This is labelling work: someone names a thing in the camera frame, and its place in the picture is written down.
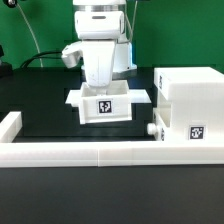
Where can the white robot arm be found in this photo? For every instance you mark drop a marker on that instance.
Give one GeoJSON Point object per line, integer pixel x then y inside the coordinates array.
{"type": "Point", "coordinates": [123, 60]}

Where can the white drawer box front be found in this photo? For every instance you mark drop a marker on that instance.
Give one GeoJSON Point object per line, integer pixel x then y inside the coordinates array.
{"type": "Point", "coordinates": [159, 128]}

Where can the white border fence frame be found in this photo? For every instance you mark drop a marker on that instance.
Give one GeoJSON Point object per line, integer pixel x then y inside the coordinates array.
{"type": "Point", "coordinates": [99, 154]}

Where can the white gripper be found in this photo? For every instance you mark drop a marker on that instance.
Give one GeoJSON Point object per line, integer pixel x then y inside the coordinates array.
{"type": "Point", "coordinates": [99, 32]}

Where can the white drawer cabinet housing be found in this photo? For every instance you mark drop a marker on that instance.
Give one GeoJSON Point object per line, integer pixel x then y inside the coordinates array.
{"type": "Point", "coordinates": [195, 97]}

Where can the white drawer box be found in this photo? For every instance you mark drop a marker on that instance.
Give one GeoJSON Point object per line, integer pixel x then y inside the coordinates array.
{"type": "Point", "coordinates": [159, 128]}
{"type": "Point", "coordinates": [113, 106]}

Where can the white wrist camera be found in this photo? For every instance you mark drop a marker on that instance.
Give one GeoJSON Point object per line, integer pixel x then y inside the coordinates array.
{"type": "Point", "coordinates": [72, 54]}

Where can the white marker tag sheet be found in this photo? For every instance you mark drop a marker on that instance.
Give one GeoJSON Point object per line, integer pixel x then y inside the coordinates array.
{"type": "Point", "coordinates": [137, 96]}

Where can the black object at left edge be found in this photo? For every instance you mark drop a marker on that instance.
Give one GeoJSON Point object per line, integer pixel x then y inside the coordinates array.
{"type": "Point", "coordinates": [5, 67]}

